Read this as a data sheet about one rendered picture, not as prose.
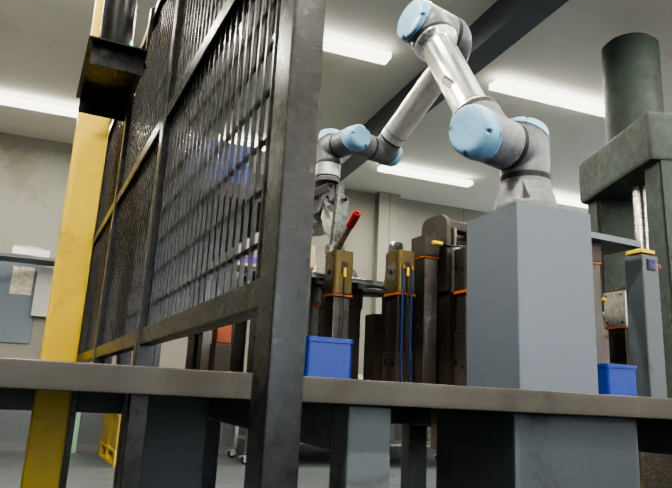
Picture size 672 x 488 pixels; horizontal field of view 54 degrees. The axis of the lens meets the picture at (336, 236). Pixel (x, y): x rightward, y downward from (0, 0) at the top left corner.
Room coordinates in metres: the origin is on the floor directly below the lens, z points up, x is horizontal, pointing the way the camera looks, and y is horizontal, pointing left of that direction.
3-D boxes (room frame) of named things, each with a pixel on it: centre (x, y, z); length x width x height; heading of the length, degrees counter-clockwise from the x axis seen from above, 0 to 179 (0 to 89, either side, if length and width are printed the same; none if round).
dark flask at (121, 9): (1.40, 0.55, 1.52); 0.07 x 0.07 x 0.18
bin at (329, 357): (1.41, 0.02, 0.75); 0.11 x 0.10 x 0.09; 115
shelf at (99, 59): (1.51, 0.58, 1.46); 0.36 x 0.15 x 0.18; 25
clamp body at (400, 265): (1.77, -0.19, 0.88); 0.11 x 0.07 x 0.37; 25
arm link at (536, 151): (1.47, -0.44, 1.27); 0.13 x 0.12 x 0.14; 127
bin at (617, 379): (1.76, -0.74, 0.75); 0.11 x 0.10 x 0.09; 115
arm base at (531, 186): (1.47, -0.44, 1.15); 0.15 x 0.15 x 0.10
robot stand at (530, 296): (1.47, -0.44, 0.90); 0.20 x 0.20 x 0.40; 20
